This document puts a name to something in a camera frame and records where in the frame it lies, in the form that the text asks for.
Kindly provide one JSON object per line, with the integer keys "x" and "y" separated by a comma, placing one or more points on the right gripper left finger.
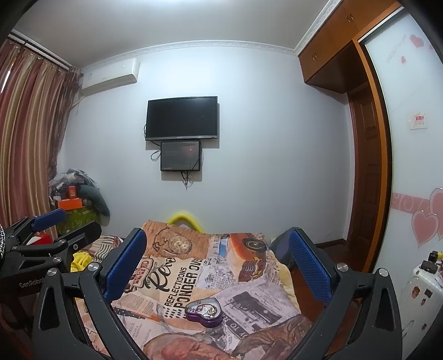
{"x": 106, "y": 283}

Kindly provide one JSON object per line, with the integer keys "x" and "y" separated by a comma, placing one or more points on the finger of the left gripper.
{"x": 48, "y": 219}
{"x": 20, "y": 258}

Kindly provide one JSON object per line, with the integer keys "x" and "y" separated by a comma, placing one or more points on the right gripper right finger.
{"x": 337, "y": 291}

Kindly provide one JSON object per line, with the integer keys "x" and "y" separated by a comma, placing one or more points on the purple heart tin box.
{"x": 207, "y": 312}

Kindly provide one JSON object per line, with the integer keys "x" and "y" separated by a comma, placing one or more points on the yellow plush toy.
{"x": 80, "y": 261}

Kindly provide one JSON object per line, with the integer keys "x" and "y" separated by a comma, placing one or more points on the green patterned bag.
{"x": 77, "y": 218}

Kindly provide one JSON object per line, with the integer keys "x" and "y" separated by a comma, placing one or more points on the orange box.
{"x": 70, "y": 204}

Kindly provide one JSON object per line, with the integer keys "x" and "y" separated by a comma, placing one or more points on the dark blue bag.
{"x": 280, "y": 247}

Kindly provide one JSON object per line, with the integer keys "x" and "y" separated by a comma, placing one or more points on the white suitcase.
{"x": 420, "y": 301}

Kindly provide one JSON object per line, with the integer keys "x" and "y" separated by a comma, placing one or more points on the newspaper print bed quilt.
{"x": 261, "y": 315}

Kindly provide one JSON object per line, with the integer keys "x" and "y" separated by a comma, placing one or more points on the yellow curved headboard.
{"x": 184, "y": 217}

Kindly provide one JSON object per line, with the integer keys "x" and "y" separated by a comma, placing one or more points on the brown wooden door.
{"x": 367, "y": 212}

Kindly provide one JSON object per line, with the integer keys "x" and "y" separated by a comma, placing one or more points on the striped red curtain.
{"x": 36, "y": 99}

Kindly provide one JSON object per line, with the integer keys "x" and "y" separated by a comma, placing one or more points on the white air conditioner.
{"x": 110, "y": 76}

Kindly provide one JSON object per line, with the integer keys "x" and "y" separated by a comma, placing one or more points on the wooden overhead cabinet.
{"x": 330, "y": 60}

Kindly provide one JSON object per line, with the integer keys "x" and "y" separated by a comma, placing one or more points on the white wardrobe sliding door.
{"x": 409, "y": 72}

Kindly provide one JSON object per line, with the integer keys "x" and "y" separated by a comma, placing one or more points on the small black wall monitor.
{"x": 180, "y": 156}

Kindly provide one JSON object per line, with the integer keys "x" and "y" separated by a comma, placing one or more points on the large black wall television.
{"x": 182, "y": 118}

